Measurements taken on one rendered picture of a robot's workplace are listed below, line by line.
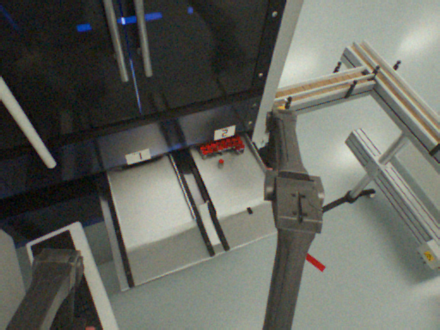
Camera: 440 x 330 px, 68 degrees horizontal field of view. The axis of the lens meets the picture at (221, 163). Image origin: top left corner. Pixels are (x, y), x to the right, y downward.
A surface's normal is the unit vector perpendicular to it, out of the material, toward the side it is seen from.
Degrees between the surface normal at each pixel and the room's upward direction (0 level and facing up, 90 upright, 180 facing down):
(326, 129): 0
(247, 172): 0
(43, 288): 41
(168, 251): 0
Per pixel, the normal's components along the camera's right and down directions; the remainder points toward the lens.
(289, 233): -0.08, 0.26
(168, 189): 0.07, -0.54
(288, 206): 0.07, -0.79
